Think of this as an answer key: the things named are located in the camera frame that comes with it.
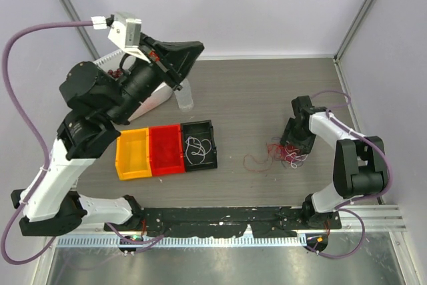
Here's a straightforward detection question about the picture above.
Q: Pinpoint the red plastic bin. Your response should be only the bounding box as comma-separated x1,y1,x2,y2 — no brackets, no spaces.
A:
149,124,185,176

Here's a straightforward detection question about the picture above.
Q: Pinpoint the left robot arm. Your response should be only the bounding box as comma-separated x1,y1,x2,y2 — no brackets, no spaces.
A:
11,35,204,236

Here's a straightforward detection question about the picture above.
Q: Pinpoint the black plastic bin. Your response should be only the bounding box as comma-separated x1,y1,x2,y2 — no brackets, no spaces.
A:
180,120,218,172

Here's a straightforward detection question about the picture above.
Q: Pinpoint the red grape bunch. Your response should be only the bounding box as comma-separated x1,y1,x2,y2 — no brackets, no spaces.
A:
107,69,123,79

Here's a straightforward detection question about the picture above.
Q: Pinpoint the red cable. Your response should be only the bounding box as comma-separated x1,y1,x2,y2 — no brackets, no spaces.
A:
243,141,310,173

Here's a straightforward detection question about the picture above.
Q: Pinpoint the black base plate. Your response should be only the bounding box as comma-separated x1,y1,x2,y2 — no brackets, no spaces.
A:
112,206,342,238

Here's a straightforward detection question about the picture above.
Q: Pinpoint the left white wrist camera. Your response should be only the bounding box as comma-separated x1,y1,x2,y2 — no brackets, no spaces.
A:
91,12,149,62

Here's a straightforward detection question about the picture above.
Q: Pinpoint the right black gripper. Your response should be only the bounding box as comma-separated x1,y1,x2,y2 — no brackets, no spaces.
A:
280,117,316,156

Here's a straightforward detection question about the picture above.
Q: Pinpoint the white plastic basket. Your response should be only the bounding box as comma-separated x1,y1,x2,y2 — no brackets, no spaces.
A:
93,49,173,122

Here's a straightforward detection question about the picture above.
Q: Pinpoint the yellow plastic bin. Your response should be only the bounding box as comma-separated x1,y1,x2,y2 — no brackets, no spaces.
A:
115,127,152,181

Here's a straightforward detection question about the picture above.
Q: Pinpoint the clear water bottle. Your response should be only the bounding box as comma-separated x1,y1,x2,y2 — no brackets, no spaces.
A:
174,79,193,112

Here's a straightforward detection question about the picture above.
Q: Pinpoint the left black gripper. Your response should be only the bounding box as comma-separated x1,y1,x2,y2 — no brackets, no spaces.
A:
113,33,210,123

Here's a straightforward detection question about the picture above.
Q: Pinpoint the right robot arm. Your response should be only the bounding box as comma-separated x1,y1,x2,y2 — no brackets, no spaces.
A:
280,95,390,228

